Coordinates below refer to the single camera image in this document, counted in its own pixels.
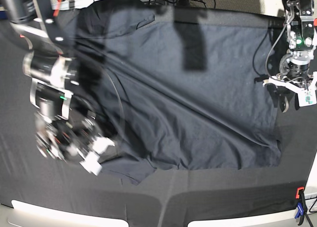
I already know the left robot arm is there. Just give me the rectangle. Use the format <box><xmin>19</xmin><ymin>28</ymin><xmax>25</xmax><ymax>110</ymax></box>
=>
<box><xmin>263</xmin><ymin>0</ymin><xmax>317</xmax><ymax>108</ymax></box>

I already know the red blue clamp near right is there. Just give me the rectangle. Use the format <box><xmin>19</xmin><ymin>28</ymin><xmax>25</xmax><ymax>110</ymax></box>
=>
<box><xmin>294</xmin><ymin>186</ymin><xmax>314</xmax><ymax>227</ymax></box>

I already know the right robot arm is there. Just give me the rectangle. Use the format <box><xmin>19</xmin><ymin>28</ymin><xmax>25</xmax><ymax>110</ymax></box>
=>
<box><xmin>0</xmin><ymin>0</ymin><xmax>114</xmax><ymax>175</ymax></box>

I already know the dark grey t-shirt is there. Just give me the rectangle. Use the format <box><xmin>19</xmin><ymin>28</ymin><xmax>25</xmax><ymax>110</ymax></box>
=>
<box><xmin>72</xmin><ymin>0</ymin><xmax>281</xmax><ymax>184</ymax></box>

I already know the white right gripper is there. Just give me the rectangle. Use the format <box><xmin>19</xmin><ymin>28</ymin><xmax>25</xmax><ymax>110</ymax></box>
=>
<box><xmin>66</xmin><ymin>136</ymin><xmax>115</xmax><ymax>175</ymax></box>

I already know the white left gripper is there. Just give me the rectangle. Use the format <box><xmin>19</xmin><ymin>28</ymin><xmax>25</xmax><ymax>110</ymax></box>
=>
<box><xmin>263</xmin><ymin>72</ymin><xmax>317</xmax><ymax>113</ymax></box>

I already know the black table cloth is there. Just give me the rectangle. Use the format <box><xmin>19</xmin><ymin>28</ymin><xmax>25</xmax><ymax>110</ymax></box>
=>
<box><xmin>0</xmin><ymin>21</ymin><xmax>317</xmax><ymax>227</ymax></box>

